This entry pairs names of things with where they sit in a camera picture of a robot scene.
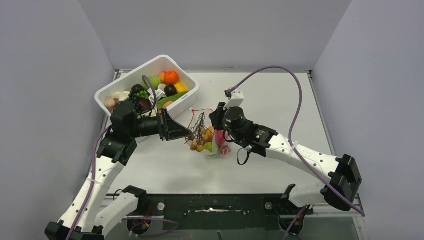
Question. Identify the lime green fruit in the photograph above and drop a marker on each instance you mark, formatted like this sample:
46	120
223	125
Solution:
209	146

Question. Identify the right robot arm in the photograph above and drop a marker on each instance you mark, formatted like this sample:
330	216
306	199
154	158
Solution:
339	178

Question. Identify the orange tangerine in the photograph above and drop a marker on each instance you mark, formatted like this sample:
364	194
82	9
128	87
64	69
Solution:
171	77

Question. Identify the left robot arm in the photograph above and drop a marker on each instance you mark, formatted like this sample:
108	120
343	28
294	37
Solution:
84	220

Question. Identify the red apple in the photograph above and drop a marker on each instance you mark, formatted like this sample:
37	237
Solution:
219	138

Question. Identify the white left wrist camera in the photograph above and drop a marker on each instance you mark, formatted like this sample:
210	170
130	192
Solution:
155	97

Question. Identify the dark grape bunch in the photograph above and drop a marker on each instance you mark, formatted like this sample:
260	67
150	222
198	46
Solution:
141	100

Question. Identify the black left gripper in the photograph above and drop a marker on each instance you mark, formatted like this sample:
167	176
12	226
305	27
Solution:
172	130

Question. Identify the dark purple mangosteen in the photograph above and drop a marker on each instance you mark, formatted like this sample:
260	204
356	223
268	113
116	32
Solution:
137	88

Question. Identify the white garlic bulb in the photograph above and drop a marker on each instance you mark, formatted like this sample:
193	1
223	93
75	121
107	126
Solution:
109	102

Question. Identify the green cucumber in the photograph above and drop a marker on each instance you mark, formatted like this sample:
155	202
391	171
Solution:
161	103

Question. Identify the tan longan fruit bunch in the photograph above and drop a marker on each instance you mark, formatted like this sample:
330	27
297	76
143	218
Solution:
201	132

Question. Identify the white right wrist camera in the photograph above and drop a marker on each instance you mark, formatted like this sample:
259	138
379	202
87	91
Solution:
235	98

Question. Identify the black mounting plate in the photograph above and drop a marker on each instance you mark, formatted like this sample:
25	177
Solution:
223	211

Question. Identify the peach fruit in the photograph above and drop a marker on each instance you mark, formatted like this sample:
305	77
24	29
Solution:
167	104

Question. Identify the green cabbage ball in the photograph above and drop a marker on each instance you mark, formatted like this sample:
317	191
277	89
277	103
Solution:
155	81

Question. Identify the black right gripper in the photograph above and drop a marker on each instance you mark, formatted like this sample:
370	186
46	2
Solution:
217	116

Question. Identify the white plastic food bin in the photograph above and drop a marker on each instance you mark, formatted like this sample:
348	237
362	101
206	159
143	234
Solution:
153	67

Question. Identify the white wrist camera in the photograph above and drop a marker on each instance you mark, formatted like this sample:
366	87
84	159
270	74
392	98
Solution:
235	98
155	97

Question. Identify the red grape bunch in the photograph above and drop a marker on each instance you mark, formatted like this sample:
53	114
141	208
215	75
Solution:
224	150

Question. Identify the clear zip top bag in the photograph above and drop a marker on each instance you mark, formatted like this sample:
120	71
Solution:
209	124

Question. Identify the dark purple plum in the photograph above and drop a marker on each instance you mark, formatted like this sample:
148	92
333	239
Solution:
170	90

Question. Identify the yellow lemon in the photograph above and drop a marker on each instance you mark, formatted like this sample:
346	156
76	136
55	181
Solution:
180	88

